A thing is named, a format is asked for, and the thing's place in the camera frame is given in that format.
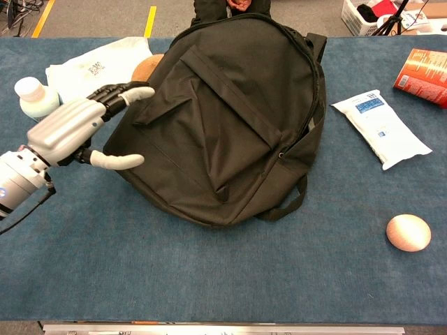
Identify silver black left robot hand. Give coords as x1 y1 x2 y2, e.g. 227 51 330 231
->
26 80 156 171

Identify black backpack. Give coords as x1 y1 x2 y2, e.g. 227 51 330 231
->
103 13 328 230

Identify white cap pale bottle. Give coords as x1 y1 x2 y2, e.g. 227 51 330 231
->
13 76 63 124

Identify white plastic bag QR code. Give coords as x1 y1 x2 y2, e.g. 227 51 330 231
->
45 37 154 105

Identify large brown cork dome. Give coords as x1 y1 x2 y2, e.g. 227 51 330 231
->
131 53 165 83

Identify yellow floor tape strip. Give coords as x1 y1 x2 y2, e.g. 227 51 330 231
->
31 0 57 38
143 6 158 38

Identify person in black clothes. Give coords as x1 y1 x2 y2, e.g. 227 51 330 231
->
190 0 273 27

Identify blue table cloth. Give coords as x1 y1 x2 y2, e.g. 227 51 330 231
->
0 34 447 324

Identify white plastic basket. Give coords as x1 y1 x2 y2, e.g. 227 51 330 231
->
340 0 388 38

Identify white wet wipes pack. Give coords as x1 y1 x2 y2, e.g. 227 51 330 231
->
330 89 434 171

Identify black tripod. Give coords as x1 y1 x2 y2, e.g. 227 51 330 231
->
375 0 411 37

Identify red cloth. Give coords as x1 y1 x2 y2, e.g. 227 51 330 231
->
369 0 397 15

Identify small wooden dome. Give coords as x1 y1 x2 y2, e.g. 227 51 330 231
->
386 214 432 253

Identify red orange box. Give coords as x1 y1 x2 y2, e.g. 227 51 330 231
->
393 47 447 109

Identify white printed bag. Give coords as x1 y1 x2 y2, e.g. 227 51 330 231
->
401 8 430 31

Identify cardboard box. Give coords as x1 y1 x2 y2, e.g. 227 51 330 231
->
418 0 447 20

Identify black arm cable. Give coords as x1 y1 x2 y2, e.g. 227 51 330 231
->
0 170 57 235

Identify black cables on floor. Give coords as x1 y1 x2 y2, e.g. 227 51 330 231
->
0 0 45 38

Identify aluminium rail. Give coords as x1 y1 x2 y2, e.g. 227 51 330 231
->
42 323 406 335

